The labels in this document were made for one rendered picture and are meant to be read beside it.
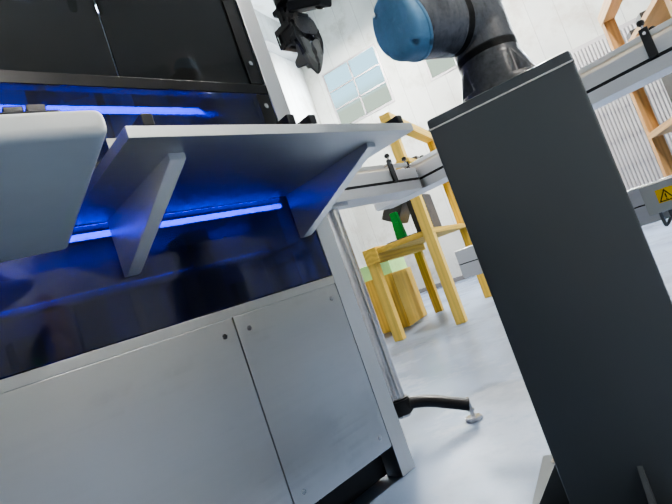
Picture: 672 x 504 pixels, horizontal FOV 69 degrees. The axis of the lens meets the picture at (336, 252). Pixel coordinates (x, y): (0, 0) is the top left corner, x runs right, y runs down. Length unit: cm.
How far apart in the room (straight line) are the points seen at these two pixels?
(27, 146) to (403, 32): 62
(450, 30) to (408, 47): 8
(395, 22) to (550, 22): 870
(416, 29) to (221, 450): 93
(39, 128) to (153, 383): 69
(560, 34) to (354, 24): 384
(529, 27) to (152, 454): 912
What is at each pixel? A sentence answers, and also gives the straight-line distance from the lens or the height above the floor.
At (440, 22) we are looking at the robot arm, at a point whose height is 92.
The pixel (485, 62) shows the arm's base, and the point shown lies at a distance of 99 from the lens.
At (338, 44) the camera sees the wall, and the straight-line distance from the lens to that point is 1078.
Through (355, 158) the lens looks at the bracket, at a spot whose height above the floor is 84.
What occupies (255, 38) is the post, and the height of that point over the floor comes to 137.
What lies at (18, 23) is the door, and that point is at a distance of 136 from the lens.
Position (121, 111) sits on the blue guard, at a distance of 130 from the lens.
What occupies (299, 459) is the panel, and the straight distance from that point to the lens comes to 129.
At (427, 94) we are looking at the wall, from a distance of 977.
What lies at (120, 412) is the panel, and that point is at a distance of 110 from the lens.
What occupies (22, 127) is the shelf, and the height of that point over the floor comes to 79.
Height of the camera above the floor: 55
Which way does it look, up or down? 5 degrees up
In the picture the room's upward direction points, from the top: 19 degrees counter-clockwise
